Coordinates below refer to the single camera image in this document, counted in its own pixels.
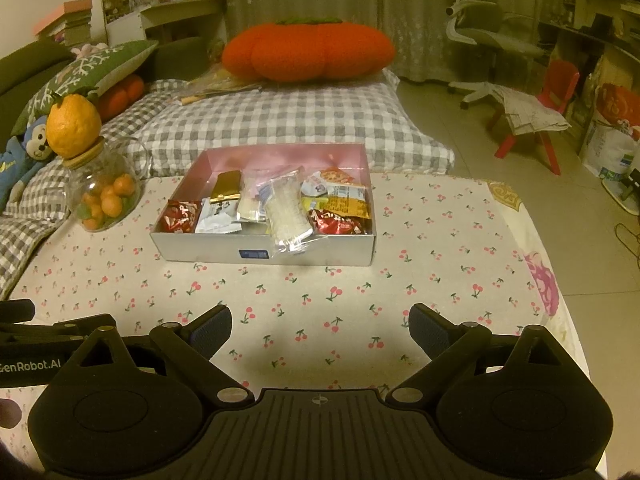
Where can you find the stack of books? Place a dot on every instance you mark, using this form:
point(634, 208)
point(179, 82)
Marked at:
point(65, 22)

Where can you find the dark green sofa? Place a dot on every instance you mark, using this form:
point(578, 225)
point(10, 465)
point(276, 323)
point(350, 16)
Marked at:
point(30, 65)

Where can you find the white packet black print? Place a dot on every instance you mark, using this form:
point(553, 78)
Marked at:
point(217, 217)

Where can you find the small orange cushion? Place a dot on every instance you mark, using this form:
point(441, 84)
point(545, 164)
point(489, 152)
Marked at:
point(122, 97)

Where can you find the white orange biscuit packet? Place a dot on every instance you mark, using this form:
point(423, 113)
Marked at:
point(330, 179)

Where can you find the grey office chair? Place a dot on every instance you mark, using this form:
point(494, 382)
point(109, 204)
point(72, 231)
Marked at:
point(485, 35)

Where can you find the white orange sack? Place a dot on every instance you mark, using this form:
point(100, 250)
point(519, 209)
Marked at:
point(610, 130)

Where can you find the cluttered wooden shelf unit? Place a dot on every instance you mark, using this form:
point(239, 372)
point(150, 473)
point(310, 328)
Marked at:
point(600, 10)

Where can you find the gold wrapper snack bar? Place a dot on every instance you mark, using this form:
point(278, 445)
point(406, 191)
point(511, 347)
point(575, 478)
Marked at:
point(226, 187)

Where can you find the white desk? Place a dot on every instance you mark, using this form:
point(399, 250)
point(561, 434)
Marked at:
point(170, 20)

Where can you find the round glass jar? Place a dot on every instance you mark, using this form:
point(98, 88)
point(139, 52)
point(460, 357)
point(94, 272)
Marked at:
point(107, 190)

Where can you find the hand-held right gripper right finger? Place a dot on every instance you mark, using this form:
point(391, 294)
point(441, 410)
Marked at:
point(427, 332)

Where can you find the green patterned cushion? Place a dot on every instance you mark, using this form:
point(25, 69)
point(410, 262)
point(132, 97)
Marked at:
point(85, 80)

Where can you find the grey checked pillow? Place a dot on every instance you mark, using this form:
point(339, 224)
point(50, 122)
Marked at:
point(280, 120)

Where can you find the wooden jar lid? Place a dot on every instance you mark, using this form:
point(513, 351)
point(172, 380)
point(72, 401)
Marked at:
point(85, 157)

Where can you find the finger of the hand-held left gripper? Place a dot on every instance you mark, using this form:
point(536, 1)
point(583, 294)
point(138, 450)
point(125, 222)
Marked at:
point(50, 329)
point(17, 310)

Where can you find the big orange pumpkin cushion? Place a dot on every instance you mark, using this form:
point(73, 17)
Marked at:
point(310, 50)

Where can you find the red plastic chair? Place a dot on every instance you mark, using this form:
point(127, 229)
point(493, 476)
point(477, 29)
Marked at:
point(555, 95)

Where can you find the red snack packet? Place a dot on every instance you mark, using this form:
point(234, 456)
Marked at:
point(179, 216)
point(340, 225)

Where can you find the crinkled clear plastic bag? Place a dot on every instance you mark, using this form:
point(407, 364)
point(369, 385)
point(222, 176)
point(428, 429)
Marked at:
point(220, 87)

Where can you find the crumpled printed paper sheet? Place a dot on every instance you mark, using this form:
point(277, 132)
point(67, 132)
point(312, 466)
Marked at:
point(530, 112)

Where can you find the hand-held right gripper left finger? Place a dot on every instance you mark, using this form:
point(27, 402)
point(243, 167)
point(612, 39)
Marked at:
point(212, 332)

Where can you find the long clear rice cracker packet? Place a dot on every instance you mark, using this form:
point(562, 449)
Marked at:
point(287, 215)

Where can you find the cluster of small orange fruits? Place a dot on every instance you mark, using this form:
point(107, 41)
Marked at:
point(107, 200)

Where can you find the blue monkey plush toy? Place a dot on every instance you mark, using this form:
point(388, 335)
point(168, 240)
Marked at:
point(27, 155)

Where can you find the cherry print tablecloth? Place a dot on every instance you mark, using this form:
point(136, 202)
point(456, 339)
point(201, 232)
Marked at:
point(425, 240)

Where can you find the large orange citrus fruit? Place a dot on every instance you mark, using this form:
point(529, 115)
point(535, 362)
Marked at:
point(72, 125)

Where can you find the cream floral table cover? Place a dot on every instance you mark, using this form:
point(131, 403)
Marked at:
point(542, 270)

